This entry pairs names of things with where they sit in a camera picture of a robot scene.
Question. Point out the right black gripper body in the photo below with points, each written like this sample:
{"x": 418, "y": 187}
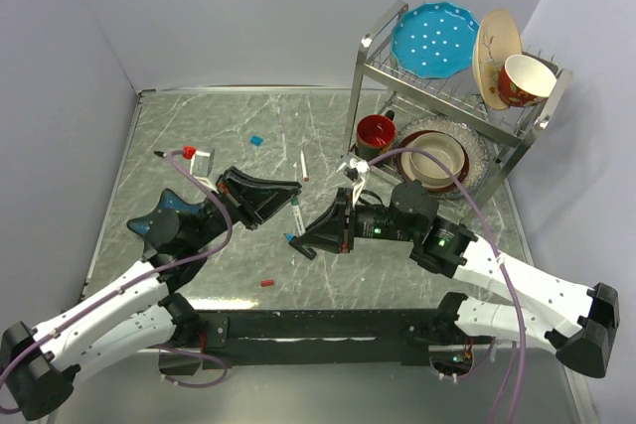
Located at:
{"x": 369, "y": 219}

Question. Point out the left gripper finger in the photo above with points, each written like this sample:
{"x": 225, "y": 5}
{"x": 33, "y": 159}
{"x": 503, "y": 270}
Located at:
{"x": 256, "y": 189}
{"x": 262, "y": 206}

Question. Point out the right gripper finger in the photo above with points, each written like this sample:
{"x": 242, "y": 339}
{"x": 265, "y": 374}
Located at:
{"x": 330, "y": 225}
{"x": 326, "y": 241}

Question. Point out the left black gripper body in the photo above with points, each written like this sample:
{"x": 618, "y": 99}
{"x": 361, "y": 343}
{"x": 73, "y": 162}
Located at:
{"x": 233, "y": 204}

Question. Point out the white green marker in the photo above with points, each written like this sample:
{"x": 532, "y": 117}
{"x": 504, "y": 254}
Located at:
{"x": 298, "y": 220}

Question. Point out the white red acrylic marker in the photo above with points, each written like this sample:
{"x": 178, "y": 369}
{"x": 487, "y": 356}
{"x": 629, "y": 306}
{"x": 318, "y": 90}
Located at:
{"x": 304, "y": 170}

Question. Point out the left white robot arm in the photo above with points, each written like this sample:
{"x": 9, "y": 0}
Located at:
{"x": 142, "y": 308}

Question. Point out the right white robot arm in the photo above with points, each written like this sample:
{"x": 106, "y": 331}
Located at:
{"x": 576, "y": 323}

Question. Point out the blue pen cap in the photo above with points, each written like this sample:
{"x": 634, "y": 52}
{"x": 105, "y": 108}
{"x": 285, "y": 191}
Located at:
{"x": 256, "y": 140}

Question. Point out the black blue highlighter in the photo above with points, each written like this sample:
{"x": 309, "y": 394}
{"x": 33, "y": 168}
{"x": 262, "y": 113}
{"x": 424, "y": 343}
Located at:
{"x": 304, "y": 250}

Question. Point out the blue star dish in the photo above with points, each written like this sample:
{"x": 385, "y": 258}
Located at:
{"x": 169, "y": 205}

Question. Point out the red rimmed plate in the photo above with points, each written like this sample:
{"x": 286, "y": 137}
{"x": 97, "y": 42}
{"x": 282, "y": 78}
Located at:
{"x": 405, "y": 169}

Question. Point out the red black mug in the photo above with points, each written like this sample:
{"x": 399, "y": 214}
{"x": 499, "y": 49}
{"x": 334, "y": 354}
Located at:
{"x": 375, "y": 135}

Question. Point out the beige bowl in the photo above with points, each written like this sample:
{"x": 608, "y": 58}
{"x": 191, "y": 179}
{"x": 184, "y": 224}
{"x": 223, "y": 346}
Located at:
{"x": 445, "y": 149}

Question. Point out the black base bar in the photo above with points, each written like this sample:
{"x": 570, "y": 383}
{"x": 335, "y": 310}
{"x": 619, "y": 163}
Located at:
{"x": 261, "y": 337}

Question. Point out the steel dish rack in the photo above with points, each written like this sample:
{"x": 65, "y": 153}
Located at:
{"x": 509, "y": 134}

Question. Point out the glass patterned plate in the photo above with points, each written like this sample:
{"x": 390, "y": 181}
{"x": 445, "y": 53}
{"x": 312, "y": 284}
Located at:
{"x": 478, "y": 155}

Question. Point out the blue polka dot plate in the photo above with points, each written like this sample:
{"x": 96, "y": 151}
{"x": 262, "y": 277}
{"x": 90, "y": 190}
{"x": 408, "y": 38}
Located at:
{"x": 435, "y": 40}

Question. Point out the red floral bowl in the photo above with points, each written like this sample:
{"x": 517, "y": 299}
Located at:
{"x": 524, "y": 81}

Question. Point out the cream floral plate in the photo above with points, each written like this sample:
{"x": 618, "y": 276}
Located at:
{"x": 497, "y": 39}

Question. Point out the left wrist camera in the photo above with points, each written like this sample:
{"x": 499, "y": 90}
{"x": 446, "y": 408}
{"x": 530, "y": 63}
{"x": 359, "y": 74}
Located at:
{"x": 200, "y": 164}

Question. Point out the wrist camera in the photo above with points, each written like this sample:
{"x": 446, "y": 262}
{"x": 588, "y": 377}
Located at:
{"x": 357, "y": 170}
{"x": 200, "y": 164}

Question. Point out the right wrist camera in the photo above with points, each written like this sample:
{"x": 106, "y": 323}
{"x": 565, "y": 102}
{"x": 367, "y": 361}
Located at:
{"x": 357, "y": 170}

